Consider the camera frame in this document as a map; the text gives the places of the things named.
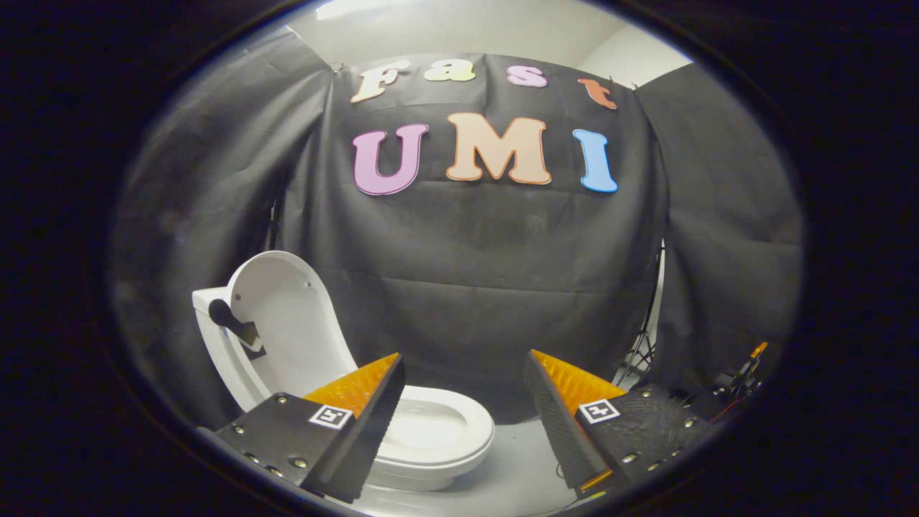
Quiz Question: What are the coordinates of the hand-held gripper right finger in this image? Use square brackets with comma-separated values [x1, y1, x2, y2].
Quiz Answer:
[524, 349, 715, 500]

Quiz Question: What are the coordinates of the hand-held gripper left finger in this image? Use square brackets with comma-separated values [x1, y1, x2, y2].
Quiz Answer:
[213, 353, 407, 504]

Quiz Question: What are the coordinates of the white toilet lid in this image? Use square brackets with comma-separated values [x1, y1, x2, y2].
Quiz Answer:
[228, 250, 358, 403]

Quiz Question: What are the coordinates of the black lid knob handle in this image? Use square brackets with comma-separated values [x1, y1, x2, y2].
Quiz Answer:
[208, 299, 266, 360]

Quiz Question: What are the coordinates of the white toilet seat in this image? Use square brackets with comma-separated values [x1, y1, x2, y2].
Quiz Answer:
[366, 386, 496, 476]

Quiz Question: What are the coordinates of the white toilet with tank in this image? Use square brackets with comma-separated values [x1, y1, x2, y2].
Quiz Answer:
[192, 287, 496, 493]

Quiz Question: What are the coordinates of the black backdrop cloth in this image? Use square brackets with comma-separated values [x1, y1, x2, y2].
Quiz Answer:
[108, 29, 805, 432]

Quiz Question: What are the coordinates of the dark device with orange part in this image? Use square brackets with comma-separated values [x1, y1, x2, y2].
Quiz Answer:
[682, 341, 769, 424]

